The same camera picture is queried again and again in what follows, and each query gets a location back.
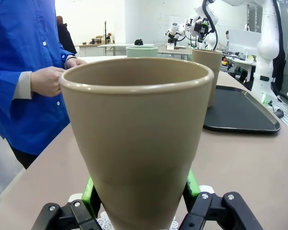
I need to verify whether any person's left forearm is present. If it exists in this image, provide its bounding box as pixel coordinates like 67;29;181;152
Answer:
55;45;76;70

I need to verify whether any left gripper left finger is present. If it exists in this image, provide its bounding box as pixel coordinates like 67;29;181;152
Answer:
31;176;111;230

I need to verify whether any person's right forearm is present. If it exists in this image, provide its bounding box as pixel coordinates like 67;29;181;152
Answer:
0;69;33;103

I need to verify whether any brown lab table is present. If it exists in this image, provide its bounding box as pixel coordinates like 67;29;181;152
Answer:
158;45;192;59

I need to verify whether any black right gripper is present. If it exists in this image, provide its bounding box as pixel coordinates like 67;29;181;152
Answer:
194;19;211;43

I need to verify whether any person in dark jacket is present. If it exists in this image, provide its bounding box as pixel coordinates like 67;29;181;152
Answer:
56;15;77;56

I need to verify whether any white rounded table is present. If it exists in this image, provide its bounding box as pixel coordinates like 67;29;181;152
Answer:
78;55;129;64

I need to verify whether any white monitor panel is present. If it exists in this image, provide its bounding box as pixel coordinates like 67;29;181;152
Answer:
228;28;262;50

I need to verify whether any tall tan plastic cup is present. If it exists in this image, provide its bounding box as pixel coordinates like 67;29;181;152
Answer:
58;57;215;230
191;49;223;108

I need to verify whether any wooden desk with items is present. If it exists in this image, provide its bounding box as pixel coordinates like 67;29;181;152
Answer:
81;34;116;57

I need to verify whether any person's right hand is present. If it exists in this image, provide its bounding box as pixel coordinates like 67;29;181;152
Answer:
30;66;66;98

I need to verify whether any person's left hand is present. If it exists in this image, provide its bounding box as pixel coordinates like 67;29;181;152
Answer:
65;57;87;70

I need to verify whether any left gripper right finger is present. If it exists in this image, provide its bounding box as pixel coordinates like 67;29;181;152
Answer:
179;169;264;230

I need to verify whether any white lab desk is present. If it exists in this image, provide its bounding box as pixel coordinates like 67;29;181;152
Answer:
220;54;257;83

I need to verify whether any white lace paper coaster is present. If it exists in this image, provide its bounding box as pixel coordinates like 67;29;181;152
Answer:
68;184;216;230

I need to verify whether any person in blue shirt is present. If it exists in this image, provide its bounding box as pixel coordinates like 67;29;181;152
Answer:
0;0;77;170

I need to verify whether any black plastic serving tray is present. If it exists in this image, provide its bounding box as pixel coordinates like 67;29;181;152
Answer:
203;85;281;136

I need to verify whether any white lab table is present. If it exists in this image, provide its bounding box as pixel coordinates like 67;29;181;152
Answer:
97;43;156;57

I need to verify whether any light green plastic cup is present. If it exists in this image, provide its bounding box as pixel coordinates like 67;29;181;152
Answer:
126;46;159;58

